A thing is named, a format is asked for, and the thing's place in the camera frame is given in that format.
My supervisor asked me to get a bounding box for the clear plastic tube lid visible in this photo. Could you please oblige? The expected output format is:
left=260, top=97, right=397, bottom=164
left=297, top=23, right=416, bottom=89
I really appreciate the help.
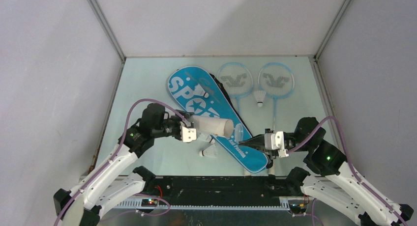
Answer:
left=234, top=123, right=244, bottom=144

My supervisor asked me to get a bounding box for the white shuttlecock tube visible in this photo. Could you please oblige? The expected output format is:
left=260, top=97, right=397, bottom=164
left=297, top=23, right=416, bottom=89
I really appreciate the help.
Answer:
left=188, top=115, right=234, bottom=138

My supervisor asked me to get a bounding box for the shuttlecock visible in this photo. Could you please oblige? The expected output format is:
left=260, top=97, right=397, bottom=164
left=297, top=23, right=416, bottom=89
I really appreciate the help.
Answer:
left=253, top=90, right=266, bottom=107
left=199, top=144, right=218, bottom=158
left=197, top=133, right=215, bottom=144

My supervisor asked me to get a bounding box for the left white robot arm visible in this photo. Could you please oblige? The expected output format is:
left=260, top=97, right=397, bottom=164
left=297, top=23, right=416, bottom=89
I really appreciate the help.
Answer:
left=53, top=99, right=196, bottom=226

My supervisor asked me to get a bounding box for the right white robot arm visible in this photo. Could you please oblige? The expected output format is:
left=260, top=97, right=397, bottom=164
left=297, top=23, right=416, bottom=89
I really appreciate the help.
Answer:
left=239, top=116, right=414, bottom=226

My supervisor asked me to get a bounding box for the right blue badminton racket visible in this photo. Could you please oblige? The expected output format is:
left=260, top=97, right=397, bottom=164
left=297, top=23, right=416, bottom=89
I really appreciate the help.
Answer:
left=258, top=62, right=295, bottom=130

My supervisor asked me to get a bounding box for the blue badminton racket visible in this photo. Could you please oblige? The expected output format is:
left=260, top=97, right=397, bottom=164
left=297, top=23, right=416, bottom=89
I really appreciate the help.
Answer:
left=258, top=62, right=295, bottom=130
left=217, top=62, right=253, bottom=114

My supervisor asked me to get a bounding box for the left blue badminton racket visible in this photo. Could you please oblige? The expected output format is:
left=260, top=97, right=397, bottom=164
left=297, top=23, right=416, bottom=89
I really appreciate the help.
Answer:
left=217, top=62, right=253, bottom=114

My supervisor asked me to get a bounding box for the blue racket cover bag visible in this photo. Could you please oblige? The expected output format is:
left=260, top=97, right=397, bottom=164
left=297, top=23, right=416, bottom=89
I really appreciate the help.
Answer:
left=167, top=66, right=268, bottom=173

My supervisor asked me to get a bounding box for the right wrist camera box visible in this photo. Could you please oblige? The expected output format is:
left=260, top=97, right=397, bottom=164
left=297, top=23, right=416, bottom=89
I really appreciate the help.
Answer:
left=264, top=131, right=289, bottom=159

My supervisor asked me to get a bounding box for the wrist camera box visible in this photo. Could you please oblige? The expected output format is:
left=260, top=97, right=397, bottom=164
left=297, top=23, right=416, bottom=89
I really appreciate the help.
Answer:
left=180, top=126, right=197, bottom=143
left=264, top=131, right=289, bottom=159

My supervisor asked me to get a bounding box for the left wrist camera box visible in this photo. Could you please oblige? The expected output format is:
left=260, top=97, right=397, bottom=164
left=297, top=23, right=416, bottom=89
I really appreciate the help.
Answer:
left=180, top=126, right=197, bottom=143

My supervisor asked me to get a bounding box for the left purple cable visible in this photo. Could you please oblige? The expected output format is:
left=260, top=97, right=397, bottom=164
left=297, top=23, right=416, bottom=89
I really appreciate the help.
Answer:
left=54, top=99, right=188, bottom=226

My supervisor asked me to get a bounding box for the purple cable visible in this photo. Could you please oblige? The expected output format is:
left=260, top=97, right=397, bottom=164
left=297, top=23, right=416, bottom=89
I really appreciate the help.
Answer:
left=286, top=116, right=408, bottom=226
left=54, top=99, right=188, bottom=226

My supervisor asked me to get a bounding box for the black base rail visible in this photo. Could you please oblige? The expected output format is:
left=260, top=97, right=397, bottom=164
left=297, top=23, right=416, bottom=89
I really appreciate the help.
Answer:
left=143, top=175, right=303, bottom=207

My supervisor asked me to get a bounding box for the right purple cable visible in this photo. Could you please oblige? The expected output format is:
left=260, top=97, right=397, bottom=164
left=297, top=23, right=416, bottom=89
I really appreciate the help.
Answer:
left=286, top=116, right=408, bottom=226

